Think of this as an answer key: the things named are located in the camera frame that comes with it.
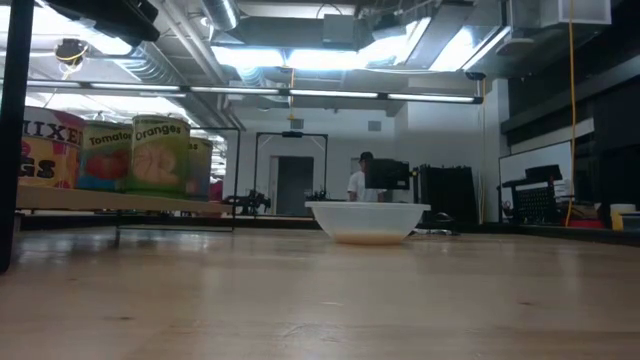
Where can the whiteboard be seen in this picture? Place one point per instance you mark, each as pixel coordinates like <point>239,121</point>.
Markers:
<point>520,167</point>

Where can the grey door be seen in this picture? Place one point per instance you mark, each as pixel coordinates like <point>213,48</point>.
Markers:
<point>295,185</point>

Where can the long light bar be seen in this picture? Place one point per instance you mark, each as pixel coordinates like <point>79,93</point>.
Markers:
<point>330,93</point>

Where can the black monitor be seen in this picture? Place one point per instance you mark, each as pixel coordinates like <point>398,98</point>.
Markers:
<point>387,174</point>

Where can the wooden shelf black metal frame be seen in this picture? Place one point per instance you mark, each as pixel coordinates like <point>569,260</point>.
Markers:
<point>125,201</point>

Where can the person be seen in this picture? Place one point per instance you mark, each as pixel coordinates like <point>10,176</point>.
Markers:
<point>357,187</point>

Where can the oranges green can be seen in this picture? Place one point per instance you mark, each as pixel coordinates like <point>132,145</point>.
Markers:
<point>157,160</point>

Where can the clear plastic bowl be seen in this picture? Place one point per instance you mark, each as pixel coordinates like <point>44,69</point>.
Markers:
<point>367,217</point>

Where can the black perforated rack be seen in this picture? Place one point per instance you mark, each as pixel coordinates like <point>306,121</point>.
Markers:
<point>537,202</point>

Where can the pale green labelled can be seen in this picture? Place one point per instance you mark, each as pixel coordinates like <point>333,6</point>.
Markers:
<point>201,170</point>

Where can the mixed yellow can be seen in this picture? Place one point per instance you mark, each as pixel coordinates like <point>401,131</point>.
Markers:
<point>50,150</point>

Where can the black cabinet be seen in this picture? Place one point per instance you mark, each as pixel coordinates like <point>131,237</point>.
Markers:
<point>447,195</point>

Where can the black dome camera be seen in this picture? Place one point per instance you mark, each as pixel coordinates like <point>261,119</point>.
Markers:
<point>71,50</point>

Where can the black metal frame station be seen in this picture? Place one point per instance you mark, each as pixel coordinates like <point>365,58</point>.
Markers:
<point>291,134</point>

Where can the small black robot arm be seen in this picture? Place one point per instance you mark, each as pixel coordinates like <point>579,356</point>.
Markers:
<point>250,202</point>

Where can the tomatoes blue can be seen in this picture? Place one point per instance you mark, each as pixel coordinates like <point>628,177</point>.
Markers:
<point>105,165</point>

